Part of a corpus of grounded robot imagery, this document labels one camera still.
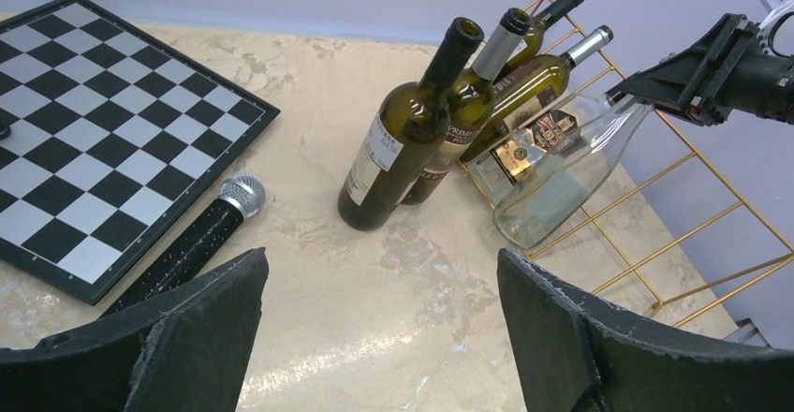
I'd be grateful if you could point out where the aluminium frame rail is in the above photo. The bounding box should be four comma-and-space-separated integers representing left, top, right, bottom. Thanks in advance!
724, 318, 771, 347

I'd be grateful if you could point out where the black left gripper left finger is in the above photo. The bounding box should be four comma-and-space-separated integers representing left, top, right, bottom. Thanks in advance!
1, 248, 269, 411

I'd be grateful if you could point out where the green wine bottle dark label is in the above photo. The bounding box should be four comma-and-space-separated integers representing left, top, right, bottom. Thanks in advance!
460, 25, 614, 163

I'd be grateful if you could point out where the clear glass bottle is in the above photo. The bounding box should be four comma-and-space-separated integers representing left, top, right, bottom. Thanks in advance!
493, 94, 654, 251

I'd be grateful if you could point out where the black white chessboard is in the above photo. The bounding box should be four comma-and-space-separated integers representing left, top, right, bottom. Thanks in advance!
1, 0, 278, 304

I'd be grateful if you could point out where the tall dark green bottle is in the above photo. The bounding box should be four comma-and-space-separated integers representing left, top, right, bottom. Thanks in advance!
337, 17, 484, 231

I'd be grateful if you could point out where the green bottle silver neck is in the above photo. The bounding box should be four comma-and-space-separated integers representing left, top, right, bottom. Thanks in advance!
402, 7, 532, 205

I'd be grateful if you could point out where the black silver microphone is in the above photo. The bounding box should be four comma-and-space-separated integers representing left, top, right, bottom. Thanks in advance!
100, 174, 266, 318

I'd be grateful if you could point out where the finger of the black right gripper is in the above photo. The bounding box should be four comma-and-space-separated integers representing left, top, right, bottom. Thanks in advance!
606, 18, 727, 118

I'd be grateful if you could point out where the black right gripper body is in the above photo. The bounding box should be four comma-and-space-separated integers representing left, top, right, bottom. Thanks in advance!
684, 13, 793, 126

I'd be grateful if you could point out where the gold wire wine rack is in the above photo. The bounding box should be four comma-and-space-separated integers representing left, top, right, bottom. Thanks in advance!
455, 0, 794, 330

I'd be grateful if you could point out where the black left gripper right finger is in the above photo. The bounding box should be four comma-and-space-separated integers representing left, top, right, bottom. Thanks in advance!
497, 249, 793, 411

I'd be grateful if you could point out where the clear square liquor bottle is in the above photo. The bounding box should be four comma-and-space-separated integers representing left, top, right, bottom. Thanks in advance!
468, 93, 611, 206

